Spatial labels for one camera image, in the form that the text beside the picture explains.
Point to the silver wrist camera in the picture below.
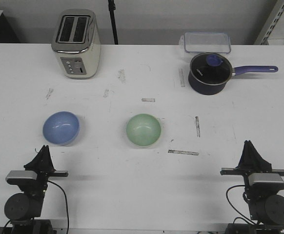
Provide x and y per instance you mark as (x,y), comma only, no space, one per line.
(266,180)
(17,177)

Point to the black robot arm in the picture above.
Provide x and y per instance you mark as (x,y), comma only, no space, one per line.
(23,209)
(266,214)

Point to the black tripod pole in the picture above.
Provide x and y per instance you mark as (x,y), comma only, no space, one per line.
(112,8)

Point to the cream and chrome toaster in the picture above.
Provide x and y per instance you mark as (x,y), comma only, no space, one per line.
(76,43)

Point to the blue bowl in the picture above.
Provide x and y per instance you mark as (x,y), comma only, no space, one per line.
(61,128)

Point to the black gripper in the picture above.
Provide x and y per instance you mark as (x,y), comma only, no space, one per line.
(36,184)
(250,162)

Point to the green bowl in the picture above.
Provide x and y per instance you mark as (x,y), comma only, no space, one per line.
(143,130)

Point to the clear plastic food container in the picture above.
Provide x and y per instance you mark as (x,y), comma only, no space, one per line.
(199,42)

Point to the glass pot lid blue knob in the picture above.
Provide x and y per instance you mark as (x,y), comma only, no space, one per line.
(211,68)

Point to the dark blue saucepan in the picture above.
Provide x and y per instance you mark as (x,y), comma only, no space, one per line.
(207,89)

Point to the grey perforated metal rack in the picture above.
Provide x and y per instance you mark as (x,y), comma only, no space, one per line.
(272,32)

